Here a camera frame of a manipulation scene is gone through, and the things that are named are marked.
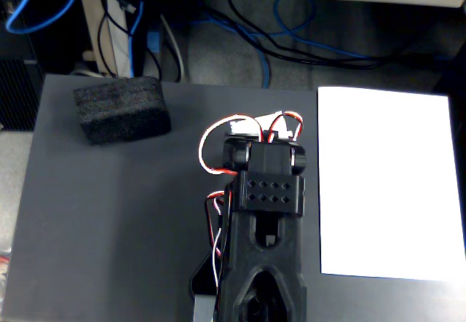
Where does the black foam cube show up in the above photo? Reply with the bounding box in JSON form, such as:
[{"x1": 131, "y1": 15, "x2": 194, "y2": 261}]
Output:
[{"x1": 73, "y1": 76, "x2": 173, "y2": 146}]

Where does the black lattice robot base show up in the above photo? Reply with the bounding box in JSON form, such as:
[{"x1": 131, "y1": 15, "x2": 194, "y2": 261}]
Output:
[{"x1": 189, "y1": 256, "x2": 223, "y2": 322}]

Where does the blue plug connector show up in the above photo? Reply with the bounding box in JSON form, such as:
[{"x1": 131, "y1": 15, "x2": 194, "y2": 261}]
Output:
[{"x1": 146, "y1": 31, "x2": 162, "y2": 54}]

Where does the beige desk leg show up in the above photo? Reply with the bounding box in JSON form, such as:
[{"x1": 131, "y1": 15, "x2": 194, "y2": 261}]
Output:
[{"x1": 79, "y1": 0, "x2": 133, "y2": 79}]

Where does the white paper sheet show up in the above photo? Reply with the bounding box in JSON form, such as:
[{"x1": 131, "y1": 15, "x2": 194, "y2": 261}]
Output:
[{"x1": 317, "y1": 85, "x2": 466, "y2": 283}]

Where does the grey table clamp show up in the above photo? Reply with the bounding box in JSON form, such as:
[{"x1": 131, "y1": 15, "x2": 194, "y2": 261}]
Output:
[{"x1": 192, "y1": 293, "x2": 218, "y2": 322}]

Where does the black computer tower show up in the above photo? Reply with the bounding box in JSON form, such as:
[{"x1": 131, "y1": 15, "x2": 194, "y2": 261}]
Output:
[{"x1": 0, "y1": 0, "x2": 47, "y2": 133}]

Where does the white red looped servo cable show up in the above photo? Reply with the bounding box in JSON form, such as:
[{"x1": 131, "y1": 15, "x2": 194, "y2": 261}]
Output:
[{"x1": 197, "y1": 115, "x2": 248, "y2": 176}]

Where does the short red white servo cable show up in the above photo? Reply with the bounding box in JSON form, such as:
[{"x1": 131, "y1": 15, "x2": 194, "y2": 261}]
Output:
[{"x1": 266, "y1": 110, "x2": 304, "y2": 144}]

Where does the long blue floor cable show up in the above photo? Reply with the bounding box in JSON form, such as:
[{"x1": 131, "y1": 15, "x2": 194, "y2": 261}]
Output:
[{"x1": 170, "y1": 0, "x2": 369, "y2": 90}]

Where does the red white black servo cable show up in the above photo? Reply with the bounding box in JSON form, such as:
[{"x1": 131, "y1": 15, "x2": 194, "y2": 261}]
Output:
[{"x1": 205, "y1": 189, "x2": 234, "y2": 289}]

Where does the long black floor cable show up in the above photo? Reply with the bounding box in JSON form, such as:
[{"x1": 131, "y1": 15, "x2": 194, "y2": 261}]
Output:
[{"x1": 226, "y1": 0, "x2": 385, "y2": 71}]

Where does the grey white cable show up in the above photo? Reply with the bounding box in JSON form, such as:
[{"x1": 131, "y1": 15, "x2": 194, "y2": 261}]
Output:
[{"x1": 159, "y1": 13, "x2": 187, "y2": 83}]

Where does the blue cable along desk leg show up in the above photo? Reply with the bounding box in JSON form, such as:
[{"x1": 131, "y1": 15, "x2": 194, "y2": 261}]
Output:
[{"x1": 128, "y1": 0, "x2": 146, "y2": 79}]

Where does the black cable on desk leg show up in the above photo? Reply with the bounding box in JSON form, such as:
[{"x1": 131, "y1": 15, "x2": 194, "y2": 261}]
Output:
[{"x1": 97, "y1": 0, "x2": 133, "y2": 76}]

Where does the blue looped network cable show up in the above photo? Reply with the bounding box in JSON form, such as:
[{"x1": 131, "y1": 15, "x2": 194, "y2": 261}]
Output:
[{"x1": 4, "y1": 0, "x2": 85, "y2": 34}]

